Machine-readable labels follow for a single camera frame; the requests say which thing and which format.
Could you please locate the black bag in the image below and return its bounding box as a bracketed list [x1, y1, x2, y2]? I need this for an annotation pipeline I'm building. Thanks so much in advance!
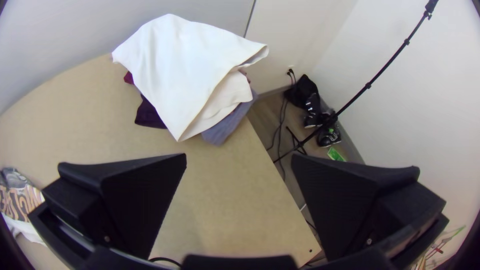
[283, 74, 322, 113]

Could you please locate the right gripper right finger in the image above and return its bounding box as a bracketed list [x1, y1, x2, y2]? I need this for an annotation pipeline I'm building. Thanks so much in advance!
[291, 153, 448, 262]

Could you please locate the white printed t-shirt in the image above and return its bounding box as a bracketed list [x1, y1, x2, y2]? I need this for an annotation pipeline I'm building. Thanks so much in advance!
[0, 166, 48, 247]

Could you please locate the black tripod stand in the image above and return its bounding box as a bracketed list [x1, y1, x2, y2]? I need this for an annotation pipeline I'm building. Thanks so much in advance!
[272, 0, 440, 164]

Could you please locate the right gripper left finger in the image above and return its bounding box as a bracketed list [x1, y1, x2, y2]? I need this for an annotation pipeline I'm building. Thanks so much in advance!
[41, 152, 188, 260]

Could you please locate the black cable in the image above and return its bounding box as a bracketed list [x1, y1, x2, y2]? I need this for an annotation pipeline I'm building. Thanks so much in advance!
[148, 256, 184, 268]
[265, 68, 297, 182]

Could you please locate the pile of folded clothes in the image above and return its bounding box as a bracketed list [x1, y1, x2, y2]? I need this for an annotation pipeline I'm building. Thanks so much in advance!
[111, 13, 270, 146]

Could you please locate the green paper card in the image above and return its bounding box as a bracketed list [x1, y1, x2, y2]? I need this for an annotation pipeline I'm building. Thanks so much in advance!
[326, 146, 347, 163]

